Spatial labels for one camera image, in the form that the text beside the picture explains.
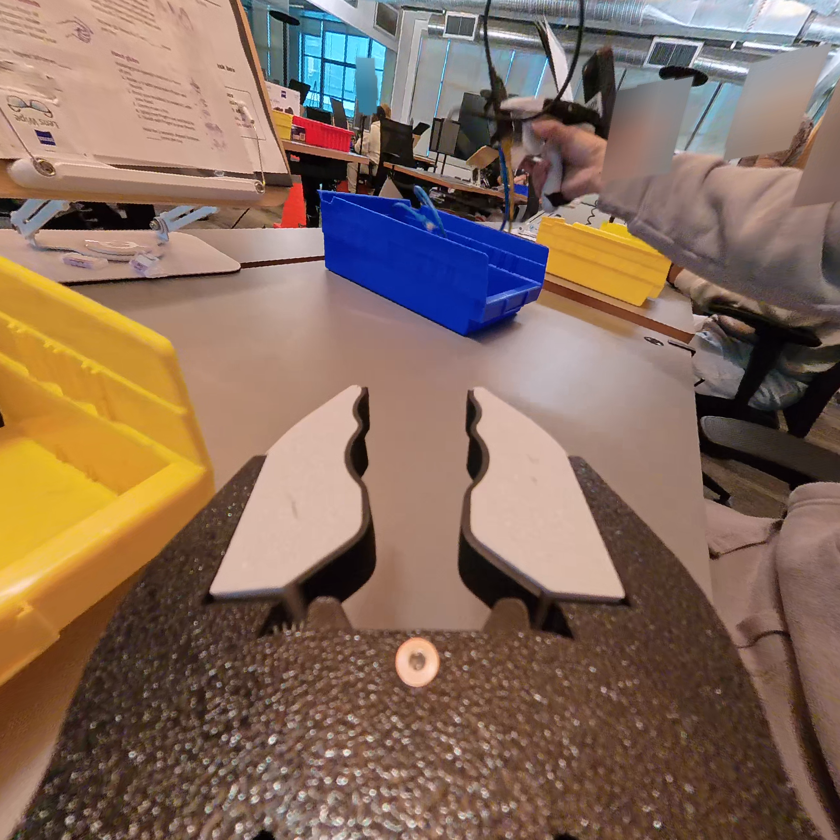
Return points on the red plastic bin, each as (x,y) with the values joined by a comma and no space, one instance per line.
(323,134)

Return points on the printed paper sheet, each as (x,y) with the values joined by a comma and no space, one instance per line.
(131,85)

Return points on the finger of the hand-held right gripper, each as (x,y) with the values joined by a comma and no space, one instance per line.
(520,106)

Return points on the wooden document stand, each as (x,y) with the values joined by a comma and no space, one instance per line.
(131,187)

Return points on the person's right hand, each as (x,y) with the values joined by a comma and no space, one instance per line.
(581,164)

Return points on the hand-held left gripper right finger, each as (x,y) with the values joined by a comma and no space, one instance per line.
(538,512)

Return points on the white ceiling vent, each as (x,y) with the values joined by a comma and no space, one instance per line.
(673,52)
(459,25)

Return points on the orange traffic cone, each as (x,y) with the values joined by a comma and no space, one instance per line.
(295,208)

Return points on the black floor lamp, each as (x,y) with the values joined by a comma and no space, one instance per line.
(285,18)

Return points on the black monitor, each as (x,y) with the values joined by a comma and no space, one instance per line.
(472,118)

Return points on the small yellow bin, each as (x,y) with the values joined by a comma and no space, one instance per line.
(282,124)

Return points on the background wooden table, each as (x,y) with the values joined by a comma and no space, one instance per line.
(328,156)

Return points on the yellow plastic bin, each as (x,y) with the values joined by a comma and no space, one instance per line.
(604,262)
(85,472)

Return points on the person's right forearm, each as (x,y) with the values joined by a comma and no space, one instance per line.
(722,216)

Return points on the blue plastic bin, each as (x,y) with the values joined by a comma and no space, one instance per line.
(420,269)

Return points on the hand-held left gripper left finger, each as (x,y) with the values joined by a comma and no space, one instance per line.
(295,512)

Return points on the silver ceiling duct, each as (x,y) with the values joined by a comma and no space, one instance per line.
(722,19)

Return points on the small white clip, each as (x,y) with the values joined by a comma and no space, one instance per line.
(85,261)
(145,264)

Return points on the grey desk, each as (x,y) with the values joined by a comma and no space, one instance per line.
(420,354)

